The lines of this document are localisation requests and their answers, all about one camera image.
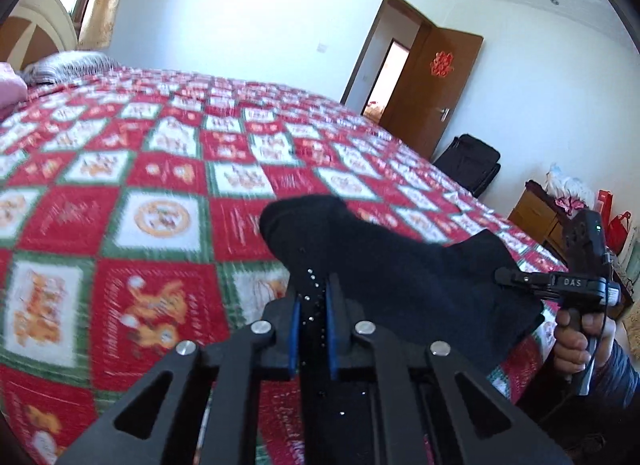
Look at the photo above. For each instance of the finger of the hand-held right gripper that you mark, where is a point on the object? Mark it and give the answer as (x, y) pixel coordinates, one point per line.
(520, 278)

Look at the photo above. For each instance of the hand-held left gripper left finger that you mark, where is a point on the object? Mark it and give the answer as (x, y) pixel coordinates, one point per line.
(295, 330)

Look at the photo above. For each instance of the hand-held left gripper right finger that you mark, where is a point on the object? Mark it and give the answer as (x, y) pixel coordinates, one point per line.
(331, 330)

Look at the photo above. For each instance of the black pants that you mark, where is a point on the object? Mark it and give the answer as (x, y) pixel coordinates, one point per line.
(400, 275)

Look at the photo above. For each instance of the person's right forearm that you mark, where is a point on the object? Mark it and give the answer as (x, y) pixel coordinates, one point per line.
(620, 375)

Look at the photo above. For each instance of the person's right hand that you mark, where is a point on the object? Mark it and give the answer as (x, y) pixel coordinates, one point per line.
(570, 347)

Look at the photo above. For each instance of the wooden bedside cabinet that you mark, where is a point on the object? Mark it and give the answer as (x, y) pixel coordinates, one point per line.
(535, 215)

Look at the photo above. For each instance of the red gift bag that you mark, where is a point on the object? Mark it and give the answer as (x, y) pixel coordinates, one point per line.
(619, 232)

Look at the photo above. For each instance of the red box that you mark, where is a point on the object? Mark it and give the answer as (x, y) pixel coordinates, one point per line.
(603, 210)

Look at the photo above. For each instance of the white plastic bag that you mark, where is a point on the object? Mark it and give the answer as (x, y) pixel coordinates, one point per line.
(567, 187)

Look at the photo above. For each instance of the black suitcase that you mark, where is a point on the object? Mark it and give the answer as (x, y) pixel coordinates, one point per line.
(467, 162)

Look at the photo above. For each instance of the brown wooden door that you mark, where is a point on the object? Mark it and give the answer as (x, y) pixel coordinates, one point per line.
(425, 110)

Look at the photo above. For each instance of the red checked printed blanket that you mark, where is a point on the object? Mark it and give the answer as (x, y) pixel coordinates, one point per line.
(150, 155)

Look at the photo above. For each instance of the red paper door decoration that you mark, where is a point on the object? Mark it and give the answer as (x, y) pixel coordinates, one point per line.
(441, 64)

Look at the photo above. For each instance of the grey striped pillow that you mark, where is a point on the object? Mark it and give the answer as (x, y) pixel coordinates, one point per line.
(70, 65)

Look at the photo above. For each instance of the pink folded quilt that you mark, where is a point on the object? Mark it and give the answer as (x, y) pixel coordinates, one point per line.
(10, 90)

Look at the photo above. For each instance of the cream and brown headboard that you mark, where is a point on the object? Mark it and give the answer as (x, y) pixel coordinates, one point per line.
(50, 20)

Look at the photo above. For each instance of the brown door frame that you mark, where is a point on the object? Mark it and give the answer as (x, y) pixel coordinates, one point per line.
(372, 30)

